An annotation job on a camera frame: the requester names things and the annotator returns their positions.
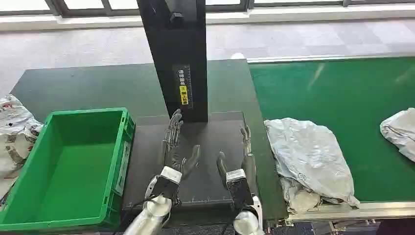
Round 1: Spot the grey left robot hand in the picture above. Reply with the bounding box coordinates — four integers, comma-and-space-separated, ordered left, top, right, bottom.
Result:
161, 108, 202, 180

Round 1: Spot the black weighing platform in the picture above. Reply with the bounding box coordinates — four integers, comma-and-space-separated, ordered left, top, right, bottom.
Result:
121, 112, 260, 212

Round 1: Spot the white label on crate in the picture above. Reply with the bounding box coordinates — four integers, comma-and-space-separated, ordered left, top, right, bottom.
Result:
115, 141, 132, 196

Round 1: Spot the yellow warning sticker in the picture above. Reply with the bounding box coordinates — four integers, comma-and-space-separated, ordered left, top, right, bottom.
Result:
179, 85, 189, 106

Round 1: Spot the green plastic crate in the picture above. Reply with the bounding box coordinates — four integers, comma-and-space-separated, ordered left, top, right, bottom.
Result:
0, 107, 136, 232

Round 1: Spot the black scanner column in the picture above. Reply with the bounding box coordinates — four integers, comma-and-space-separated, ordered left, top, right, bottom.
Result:
137, 0, 209, 123

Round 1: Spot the large grey parcel bag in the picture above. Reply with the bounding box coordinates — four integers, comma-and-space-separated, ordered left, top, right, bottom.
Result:
263, 117, 361, 214

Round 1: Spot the white printed parcel bag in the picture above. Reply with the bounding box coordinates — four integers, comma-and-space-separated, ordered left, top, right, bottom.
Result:
0, 94, 44, 200

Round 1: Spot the green conveyor belt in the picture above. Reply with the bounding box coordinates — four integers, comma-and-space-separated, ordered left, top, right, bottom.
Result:
249, 57, 415, 203

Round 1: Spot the small grey parcel bag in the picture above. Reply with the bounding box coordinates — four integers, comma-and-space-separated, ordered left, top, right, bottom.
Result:
379, 107, 415, 163

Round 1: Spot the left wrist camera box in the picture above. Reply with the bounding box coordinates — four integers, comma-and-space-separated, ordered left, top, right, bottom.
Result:
151, 166, 183, 203

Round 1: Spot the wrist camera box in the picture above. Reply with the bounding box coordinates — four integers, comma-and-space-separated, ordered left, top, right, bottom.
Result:
225, 168, 254, 210
151, 166, 183, 203

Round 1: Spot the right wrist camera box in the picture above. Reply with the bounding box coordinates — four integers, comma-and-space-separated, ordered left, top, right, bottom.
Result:
225, 168, 254, 210

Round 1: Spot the dark window frame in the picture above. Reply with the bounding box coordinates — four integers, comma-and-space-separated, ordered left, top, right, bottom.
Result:
0, 0, 415, 18

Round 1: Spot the aluminium conveyor frame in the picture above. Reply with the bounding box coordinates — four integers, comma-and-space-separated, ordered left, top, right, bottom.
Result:
246, 53, 415, 224

